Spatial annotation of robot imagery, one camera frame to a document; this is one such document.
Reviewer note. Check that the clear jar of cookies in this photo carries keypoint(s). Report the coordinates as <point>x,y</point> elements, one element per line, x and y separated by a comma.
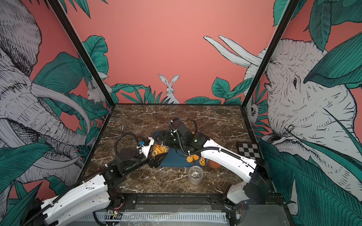
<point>195,175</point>

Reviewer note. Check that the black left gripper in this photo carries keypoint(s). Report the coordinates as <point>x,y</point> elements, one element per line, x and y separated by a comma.
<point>154,162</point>

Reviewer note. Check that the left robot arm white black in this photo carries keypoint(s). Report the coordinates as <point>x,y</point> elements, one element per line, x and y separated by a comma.
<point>100,191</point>

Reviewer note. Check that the teal rectangular tray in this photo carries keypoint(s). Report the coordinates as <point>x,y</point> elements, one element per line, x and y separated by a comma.
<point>176,158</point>

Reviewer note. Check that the orange-brown jar lid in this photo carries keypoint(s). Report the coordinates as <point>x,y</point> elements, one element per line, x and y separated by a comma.
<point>214,165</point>

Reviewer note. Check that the white slotted cable duct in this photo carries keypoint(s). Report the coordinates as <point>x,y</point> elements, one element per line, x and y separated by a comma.
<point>210,217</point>

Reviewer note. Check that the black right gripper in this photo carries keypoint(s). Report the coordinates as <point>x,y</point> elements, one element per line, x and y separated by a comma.
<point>164,138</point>

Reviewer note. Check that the jar with beige lid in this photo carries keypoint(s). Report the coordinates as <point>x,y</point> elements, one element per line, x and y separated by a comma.
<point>157,149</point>

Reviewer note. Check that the orange flower cookie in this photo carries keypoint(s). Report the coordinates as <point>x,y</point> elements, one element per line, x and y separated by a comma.
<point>190,159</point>

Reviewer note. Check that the black front mounting rail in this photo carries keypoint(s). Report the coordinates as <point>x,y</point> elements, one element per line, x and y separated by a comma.
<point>215,201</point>

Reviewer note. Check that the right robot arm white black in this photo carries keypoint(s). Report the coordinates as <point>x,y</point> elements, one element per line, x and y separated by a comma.
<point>255,174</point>

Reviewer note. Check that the black white checkerboard plate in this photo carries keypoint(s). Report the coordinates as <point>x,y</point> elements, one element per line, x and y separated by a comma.
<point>249,150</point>

